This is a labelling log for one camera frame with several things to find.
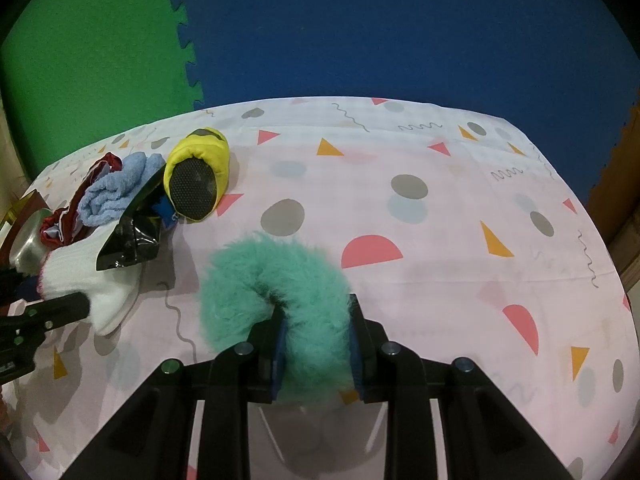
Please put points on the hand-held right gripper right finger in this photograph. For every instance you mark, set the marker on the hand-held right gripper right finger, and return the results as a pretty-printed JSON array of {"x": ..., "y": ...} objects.
[{"x": 356, "y": 355}]

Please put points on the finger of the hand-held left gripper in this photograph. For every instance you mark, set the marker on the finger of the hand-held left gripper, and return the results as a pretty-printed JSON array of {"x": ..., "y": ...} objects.
[
  {"x": 15, "y": 287},
  {"x": 60, "y": 310}
]

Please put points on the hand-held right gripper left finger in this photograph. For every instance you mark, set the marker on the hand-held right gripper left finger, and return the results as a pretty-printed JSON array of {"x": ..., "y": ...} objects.
[{"x": 277, "y": 355}]

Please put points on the white towel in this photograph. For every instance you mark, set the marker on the white towel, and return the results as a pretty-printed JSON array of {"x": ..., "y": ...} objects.
[{"x": 100, "y": 285}]

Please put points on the red and blue satin cloth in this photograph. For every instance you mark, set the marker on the red and blue satin cloth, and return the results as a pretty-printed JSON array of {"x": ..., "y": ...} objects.
[{"x": 55, "y": 225}]

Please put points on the teal fluffy scrunchie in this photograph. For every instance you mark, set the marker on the teal fluffy scrunchie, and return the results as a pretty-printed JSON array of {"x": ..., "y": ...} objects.
[{"x": 280, "y": 275}]

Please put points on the black foil packet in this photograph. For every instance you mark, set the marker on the black foil packet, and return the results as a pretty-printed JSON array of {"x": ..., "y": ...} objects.
[{"x": 130, "y": 245}]

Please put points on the light blue towel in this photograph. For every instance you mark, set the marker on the light blue towel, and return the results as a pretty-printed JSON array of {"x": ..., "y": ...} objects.
[{"x": 115, "y": 190}]

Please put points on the yellow soft slipper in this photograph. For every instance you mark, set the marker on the yellow soft slipper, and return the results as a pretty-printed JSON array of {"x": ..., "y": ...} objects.
[{"x": 200, "y": 160}]

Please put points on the steel bowl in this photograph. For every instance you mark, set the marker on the steel bowl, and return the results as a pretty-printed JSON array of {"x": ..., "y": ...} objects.
[{"x": 27, "y": 245}]

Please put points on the pink patterned tablecloth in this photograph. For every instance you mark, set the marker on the pink patterned tablecloth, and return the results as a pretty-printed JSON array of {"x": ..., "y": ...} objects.
[{"x": 425, "y": 260}]

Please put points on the green foam mat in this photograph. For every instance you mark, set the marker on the green foam mat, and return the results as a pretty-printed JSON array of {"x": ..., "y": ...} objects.
[{"x": 90, "y": 60}]

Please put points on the blue foam mat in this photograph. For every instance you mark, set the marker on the blue foam mat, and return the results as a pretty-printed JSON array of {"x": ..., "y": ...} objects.
[{"x": 400, "y": 25}]

